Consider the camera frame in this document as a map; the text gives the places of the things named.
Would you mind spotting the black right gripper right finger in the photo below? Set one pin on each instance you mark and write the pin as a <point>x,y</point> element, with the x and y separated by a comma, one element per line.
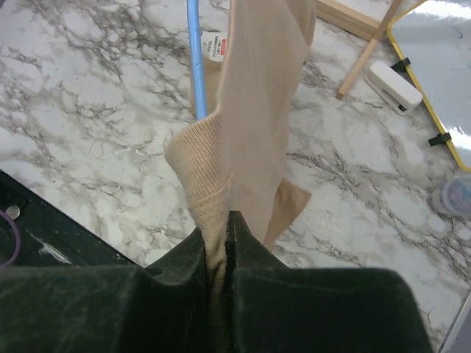
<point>274,308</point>

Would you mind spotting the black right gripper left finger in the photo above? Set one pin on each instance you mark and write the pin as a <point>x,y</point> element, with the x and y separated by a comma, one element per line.
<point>109,308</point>

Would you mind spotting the beige t shirt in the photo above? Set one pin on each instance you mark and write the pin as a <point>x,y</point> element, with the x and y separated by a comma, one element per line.
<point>234,159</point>

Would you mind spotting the blue wire hanger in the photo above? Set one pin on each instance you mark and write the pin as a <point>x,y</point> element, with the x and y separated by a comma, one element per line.
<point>195,45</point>

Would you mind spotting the small clear dish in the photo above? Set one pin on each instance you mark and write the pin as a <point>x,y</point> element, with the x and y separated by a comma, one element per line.
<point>452,197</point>

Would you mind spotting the white board eraser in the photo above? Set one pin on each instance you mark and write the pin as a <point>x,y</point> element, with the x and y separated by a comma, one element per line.
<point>393,88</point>

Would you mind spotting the wooden clothes rack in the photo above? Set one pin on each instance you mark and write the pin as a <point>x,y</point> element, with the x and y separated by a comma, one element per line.
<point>361,26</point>

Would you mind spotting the small whiteboard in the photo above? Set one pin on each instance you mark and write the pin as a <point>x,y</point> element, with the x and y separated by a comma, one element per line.
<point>435,37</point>

